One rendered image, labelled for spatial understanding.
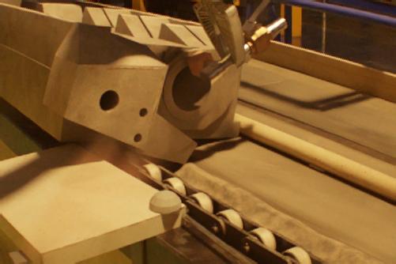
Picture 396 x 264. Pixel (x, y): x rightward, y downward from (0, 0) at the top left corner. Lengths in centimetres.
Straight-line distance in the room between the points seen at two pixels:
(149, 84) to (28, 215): 29
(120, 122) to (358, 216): 38
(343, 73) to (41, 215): 102
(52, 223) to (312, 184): 44
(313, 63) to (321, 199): 78
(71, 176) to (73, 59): 17
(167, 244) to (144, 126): 25
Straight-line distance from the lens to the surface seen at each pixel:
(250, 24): 102
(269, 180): 99
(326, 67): 163
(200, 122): 109
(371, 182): 96
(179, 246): 75
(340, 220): 87
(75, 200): 81
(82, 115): 89
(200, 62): 102
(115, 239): 74
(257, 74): 166
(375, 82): 153
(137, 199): 81
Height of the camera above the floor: 115
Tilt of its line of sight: 19 degrees down
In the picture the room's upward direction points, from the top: 1 degrees clockwise
